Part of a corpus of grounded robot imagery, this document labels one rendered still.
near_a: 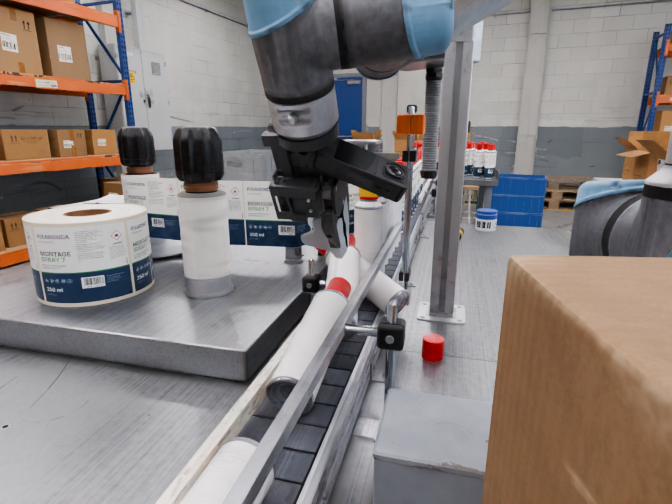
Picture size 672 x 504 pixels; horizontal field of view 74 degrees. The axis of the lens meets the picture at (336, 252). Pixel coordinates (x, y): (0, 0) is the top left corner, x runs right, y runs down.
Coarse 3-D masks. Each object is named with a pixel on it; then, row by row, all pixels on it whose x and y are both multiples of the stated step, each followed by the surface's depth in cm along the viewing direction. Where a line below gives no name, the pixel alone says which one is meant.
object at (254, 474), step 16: (400, 224) 102; (384, 256) 78; (368, 272) 68; (368, 288) 64; (352, 304) 56; (336, 320) 51; (336, 336) 47; (320, 352) 44; (320, 368) 41; (304, 384) 38; (288, 400) 36; (304, 400) 37; (288, 416) 34; (272, 432) 32; (288, 432) 33; (256, 448) 31; (272, 448) 31; (256, 464) 29; (272, 464) 31; (240, 480) 28; (256, 480) 28; (240, 496) 27; (256, 496) 28
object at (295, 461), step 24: (360, 312) 74; (360, 336) 65; (336, 360) 58; (336, 384) 53; (264, 408) 48; (312, 408) 48; (336, 408) 52; (240, 432) 45; (264, 432) 45; (312, 432) 45; (288, 456) 41; (312, 456) 41; (288, 480) 39
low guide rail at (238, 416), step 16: (272, 368) 50; (256, 384) 47; (240, 400) 44; (256, 400) 46; (240, 416) 42; (224, 432) 39; (208, 448) 37; (192, 464) 36; (176, 480) 34; (192, 480) 34; (176, 496) 33
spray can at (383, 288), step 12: (324, 252) 81; (360, 264) 76; (360, 276) 75; (384, 276) 74; (372, 288) 73; (384, 288) 72; (396, 288) 72; (372, 300) 74; (384, 300) 71; (396, 300) 73; (384, 312) 73
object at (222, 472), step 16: (224, 448) 35; (240, 448) 35; (208, 464) 35; (224, 464) 33; (240, 464) 34; (208, 480) 32; (224, 480) 32; (272, 480) 36; (192, 496) 31; (208, 496) 30; (224, 496) 31
